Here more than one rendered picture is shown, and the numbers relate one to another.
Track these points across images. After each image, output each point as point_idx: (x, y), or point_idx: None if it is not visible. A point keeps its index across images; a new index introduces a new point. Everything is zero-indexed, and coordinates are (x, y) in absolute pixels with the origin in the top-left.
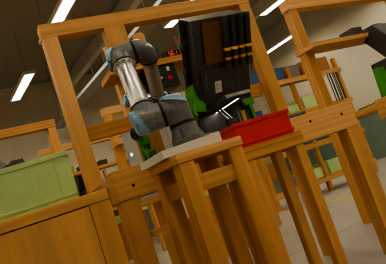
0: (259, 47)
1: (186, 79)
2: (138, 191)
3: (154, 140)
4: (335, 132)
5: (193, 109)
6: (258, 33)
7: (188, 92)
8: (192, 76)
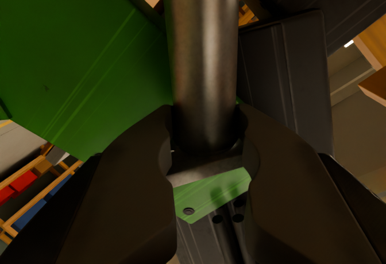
0: (359, 45)
1: (228, 261)
2: None
3: None
4: None
5: (35, 132)
6: (373, 65)
7: (216, 178)
8: (209, 244)
